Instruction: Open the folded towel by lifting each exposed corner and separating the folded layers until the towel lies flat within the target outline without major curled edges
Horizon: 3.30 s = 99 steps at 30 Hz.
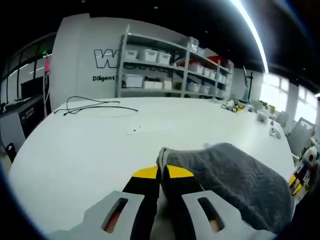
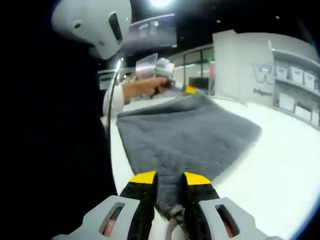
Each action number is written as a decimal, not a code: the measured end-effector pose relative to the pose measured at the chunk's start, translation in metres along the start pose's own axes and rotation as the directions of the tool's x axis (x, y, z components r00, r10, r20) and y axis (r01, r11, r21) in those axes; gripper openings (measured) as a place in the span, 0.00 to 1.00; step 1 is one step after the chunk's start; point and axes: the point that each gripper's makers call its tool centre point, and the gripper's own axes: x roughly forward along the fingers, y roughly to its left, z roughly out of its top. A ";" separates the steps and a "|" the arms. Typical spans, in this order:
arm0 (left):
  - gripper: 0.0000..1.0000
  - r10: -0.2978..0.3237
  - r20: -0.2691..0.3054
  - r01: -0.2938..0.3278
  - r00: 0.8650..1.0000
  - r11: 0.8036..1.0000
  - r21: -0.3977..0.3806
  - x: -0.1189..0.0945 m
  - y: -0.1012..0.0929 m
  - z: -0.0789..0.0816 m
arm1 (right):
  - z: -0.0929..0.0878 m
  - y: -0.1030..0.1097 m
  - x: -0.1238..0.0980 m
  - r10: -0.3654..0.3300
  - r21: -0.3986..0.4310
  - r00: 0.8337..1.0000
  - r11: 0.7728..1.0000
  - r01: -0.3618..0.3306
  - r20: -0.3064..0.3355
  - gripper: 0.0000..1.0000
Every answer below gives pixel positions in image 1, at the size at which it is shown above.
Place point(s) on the grey fluffy towel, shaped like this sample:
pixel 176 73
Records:
pixel 237 175

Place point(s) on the grey office chair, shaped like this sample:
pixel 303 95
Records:
pixel 300 135

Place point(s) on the clear plastic bag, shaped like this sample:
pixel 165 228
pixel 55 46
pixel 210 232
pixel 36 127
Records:
pixel 274 132
pixel 261 117

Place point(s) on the white yellow gadget pile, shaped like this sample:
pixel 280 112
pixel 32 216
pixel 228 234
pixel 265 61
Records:
pixel 235 106

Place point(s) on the black floor stand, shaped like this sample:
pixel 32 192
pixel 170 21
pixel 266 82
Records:
pixel 246 90

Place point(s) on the grey counter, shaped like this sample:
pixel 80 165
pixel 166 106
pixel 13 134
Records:
pixel 30 117

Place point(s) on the long ceiling light strip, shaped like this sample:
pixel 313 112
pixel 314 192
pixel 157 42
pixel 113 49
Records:
pixel 260 42

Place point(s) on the black desktop monitor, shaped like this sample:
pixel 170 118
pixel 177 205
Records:
pixel 32 87

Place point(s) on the grey metal shelf unit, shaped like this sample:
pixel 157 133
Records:
pixel 186 75

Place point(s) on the pink hanging tag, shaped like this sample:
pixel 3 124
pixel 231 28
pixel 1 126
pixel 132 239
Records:
pixel 47 65

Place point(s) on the rows of white storage bins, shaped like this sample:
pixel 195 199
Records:
pixel 150 55

